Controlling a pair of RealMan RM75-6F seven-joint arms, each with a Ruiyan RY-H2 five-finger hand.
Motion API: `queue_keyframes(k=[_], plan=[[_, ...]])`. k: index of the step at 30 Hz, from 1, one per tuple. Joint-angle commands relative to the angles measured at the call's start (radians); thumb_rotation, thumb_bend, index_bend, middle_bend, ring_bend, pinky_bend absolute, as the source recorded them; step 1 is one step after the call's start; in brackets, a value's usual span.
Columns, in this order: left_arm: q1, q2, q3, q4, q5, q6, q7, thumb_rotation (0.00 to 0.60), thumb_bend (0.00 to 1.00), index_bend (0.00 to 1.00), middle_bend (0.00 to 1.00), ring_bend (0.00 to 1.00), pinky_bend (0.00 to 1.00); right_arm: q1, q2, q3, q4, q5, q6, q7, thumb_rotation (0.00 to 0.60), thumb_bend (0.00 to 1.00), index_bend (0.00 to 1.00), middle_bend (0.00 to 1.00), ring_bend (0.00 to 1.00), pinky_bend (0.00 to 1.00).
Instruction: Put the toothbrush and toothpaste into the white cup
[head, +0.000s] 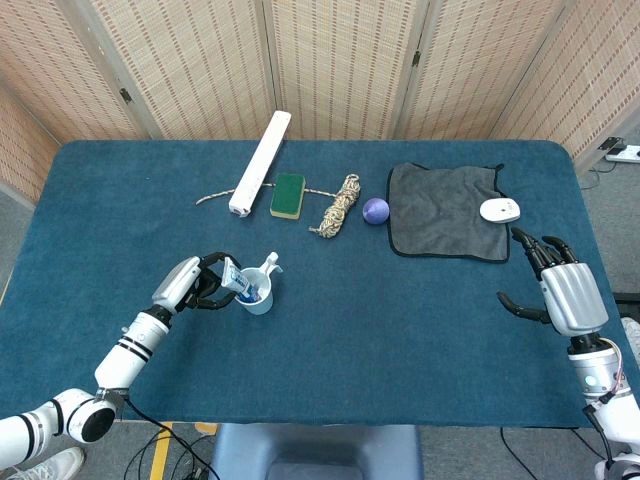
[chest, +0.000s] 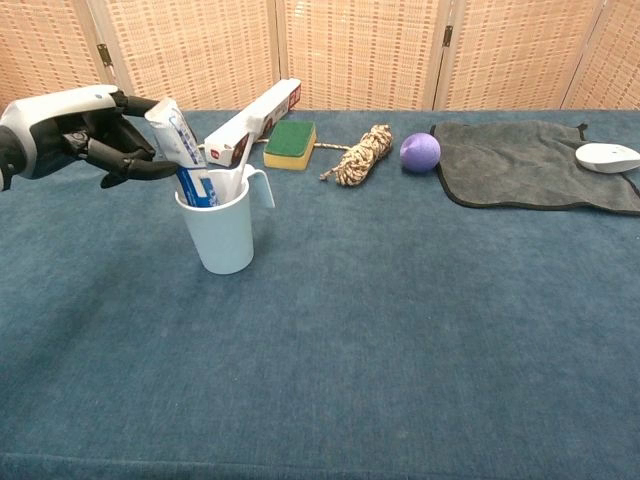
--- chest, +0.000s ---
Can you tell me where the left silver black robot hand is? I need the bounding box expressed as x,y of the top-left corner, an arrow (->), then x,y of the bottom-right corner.
0,84 -> 179,194

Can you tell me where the blue white toothpaste tube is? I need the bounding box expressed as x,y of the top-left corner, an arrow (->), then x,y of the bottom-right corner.
144,97 -> 221,209

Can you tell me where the white plastic cup with handle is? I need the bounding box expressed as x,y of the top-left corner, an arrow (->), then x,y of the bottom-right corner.
174,166 -> 276,276

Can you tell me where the long white cardboard box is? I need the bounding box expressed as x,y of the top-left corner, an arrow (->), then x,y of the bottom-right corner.
203,78 -> 303,169

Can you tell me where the green yellow sponge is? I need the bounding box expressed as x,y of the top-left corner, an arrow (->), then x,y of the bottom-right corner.
262,119 -> 318,172

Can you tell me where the bamboo folding screen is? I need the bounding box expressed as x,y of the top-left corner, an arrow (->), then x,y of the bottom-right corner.
0,0 -> 640,120

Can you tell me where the blue tablecloth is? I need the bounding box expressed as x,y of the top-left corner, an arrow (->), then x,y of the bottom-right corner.
0,109 -> 640,480

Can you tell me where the purple ball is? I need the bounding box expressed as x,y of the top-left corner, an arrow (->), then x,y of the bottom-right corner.
399,132 -> 442,175

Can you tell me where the grey cloth with black trim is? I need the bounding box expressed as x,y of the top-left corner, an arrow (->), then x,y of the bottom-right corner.
429,121 -> 640,216

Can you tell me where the white computer mouse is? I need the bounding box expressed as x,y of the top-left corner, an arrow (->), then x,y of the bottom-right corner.
574,142 -> 640,175

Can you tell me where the beige braided rope bundle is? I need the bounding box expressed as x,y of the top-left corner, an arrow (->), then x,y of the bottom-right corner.
197,123 -> 395,188

